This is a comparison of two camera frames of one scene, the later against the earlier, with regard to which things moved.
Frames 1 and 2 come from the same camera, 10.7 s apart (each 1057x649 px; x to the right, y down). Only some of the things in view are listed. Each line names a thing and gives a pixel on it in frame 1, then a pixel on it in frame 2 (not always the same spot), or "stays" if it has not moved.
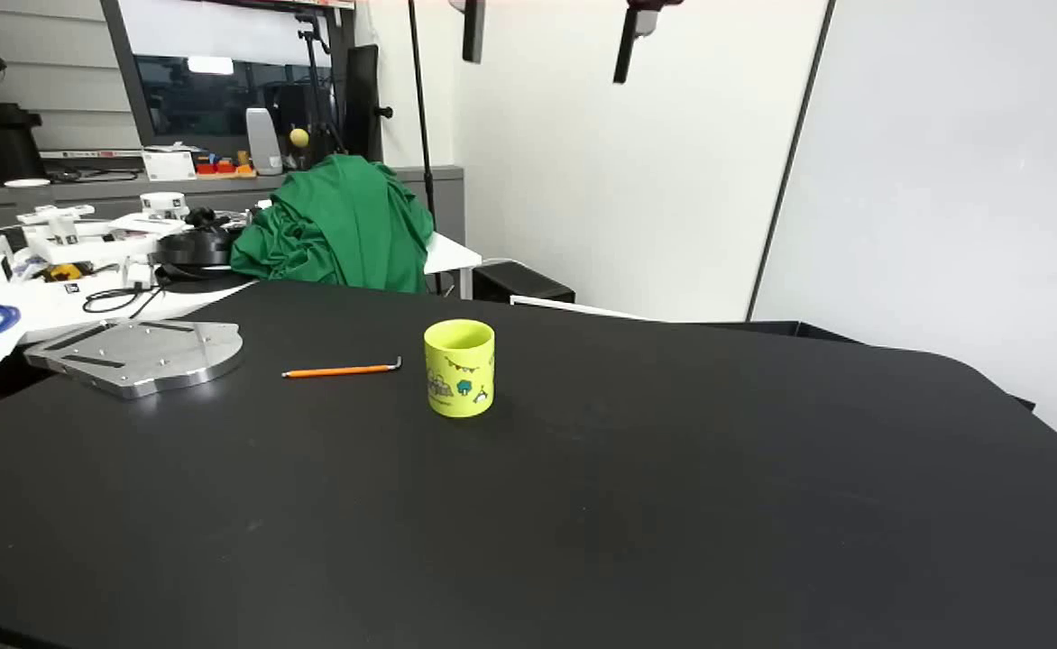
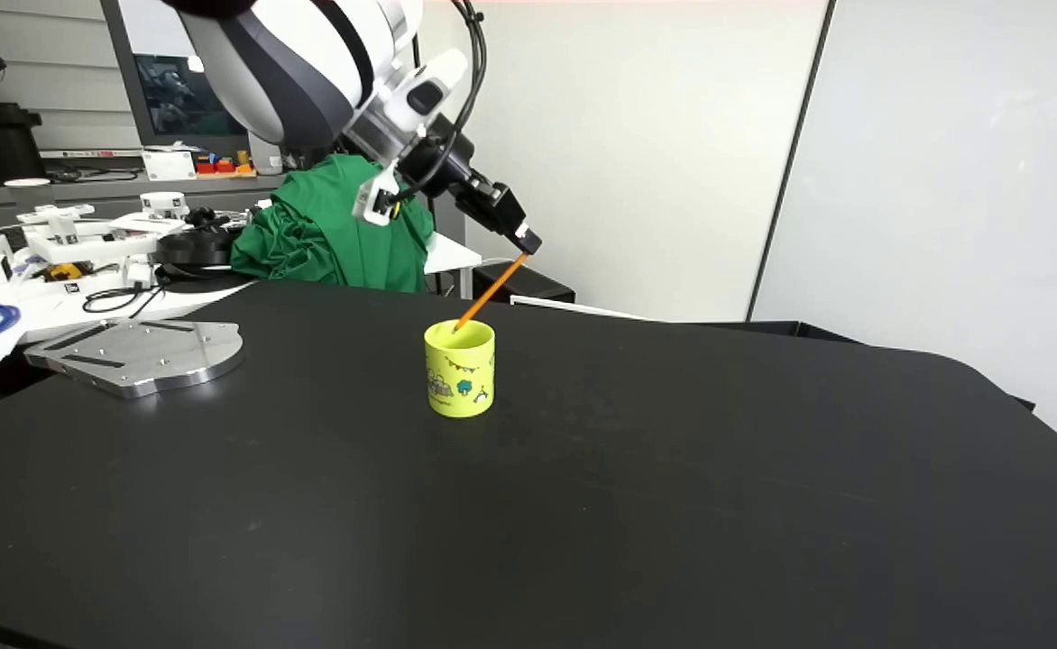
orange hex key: x=344 y=370 -> x=497 y=291
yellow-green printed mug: x=459 y=362 stays
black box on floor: x=505 y=278 stays
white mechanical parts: x=64 y=241 stays
